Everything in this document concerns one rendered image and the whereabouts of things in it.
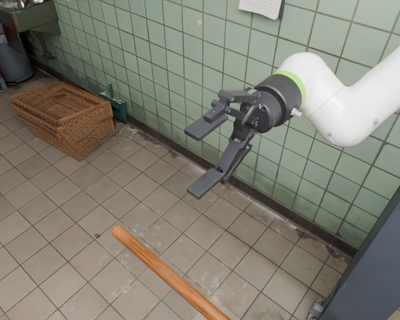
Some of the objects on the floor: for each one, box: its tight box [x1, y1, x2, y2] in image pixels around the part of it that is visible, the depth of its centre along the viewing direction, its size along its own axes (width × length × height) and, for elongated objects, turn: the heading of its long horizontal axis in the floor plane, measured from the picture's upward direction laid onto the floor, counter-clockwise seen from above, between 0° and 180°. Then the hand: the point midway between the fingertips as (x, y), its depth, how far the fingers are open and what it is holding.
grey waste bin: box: [0, 18, 36, 86], centre depth 335 cm, size 37×37×55 cm
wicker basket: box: [17, 109, 116, 162], centre depth 275 cm, size 49×56×28 cm
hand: (196, 164), depth 55 cm, fingers open, 13 cm apart
